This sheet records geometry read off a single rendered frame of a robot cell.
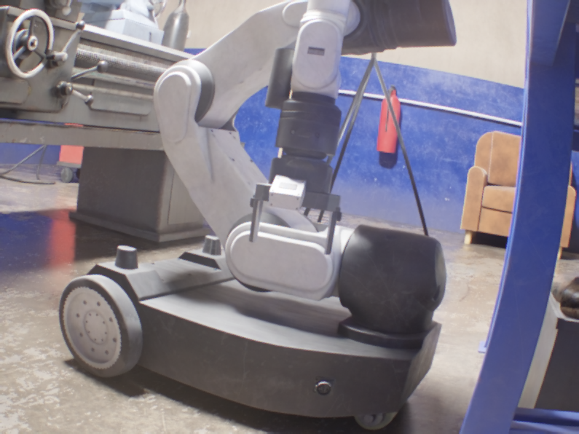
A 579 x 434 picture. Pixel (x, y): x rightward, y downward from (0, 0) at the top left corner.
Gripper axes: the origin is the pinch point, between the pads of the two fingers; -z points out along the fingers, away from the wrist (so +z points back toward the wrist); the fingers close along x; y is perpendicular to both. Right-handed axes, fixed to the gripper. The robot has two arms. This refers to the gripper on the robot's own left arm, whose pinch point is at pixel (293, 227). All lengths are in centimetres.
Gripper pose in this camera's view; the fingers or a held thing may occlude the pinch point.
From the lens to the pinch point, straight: 96.2
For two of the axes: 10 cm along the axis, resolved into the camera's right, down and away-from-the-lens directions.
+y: -1.0, 0.1, -10.0
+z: 1.6, -9.9, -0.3
